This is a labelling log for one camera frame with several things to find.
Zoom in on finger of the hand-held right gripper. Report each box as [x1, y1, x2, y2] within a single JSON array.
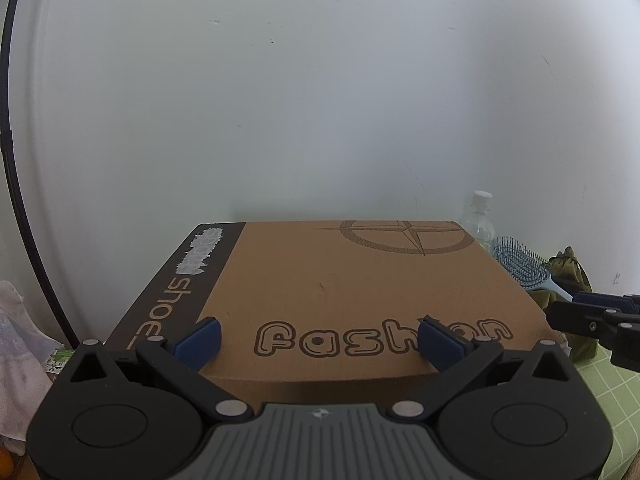
[[571, 292, 640, 313], [545, 301, 640, 343]]

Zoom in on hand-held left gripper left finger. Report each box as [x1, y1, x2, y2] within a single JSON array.
[[60, 316, 253, 421]]

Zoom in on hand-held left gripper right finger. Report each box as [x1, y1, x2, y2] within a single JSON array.
[[391, 316, 581, 420]]

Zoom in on light blue hairbrush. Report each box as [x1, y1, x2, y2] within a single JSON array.
[[490, 236, 576, 304]]

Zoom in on brown cardboard shoe box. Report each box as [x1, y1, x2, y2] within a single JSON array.
[[102, 220, 567, 411]]

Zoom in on green checked tablecloth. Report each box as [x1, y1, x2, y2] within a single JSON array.
[[574, 354, 640, 480]]

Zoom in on clear plastic water bottle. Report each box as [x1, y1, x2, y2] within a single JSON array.
[[457, 190, 497, 254]]

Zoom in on small green box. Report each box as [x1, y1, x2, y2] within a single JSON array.
[[47, 347, 77, 372]]

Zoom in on white lace cloth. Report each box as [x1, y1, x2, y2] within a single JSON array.
[[0, 280, 67, 444]]

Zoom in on olive green drawstring pouch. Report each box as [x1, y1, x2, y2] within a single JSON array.
[[535, 246, 602, 364]]

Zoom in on black cable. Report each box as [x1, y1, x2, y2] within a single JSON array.
[[0, 0, 84, 350]]

